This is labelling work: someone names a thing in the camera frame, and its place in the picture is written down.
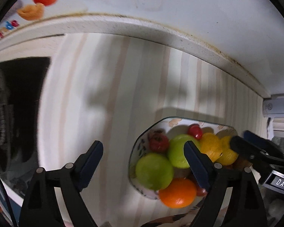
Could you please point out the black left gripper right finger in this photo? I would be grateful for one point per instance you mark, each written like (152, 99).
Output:
(246, 207)

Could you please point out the yellow fruit left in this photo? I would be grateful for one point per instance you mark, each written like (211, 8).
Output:
(228, 156)

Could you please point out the small green apple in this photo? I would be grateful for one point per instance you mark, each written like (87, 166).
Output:
(175, 152)

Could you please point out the yellow lemon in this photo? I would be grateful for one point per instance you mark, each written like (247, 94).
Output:
(211, 146)

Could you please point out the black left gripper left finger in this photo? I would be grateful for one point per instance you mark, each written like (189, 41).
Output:
(40, 205)

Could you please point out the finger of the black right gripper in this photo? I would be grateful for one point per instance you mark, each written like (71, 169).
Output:
(252, 153)
(263, 144)

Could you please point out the red tomato with stem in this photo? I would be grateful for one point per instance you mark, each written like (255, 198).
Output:
(158, 143)

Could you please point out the striped bed sheet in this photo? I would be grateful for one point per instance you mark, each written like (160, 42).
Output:
(112, 88)

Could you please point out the colourful fruit poster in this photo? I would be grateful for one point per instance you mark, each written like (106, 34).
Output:
(23, 11)

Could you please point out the orange fruit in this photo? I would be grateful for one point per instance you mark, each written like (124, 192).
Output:
(180, 193)

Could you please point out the red cherry tomato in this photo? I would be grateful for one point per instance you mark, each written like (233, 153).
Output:
(195, 131)

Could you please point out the stack of boxes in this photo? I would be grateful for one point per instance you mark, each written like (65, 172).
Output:
(273, 109)

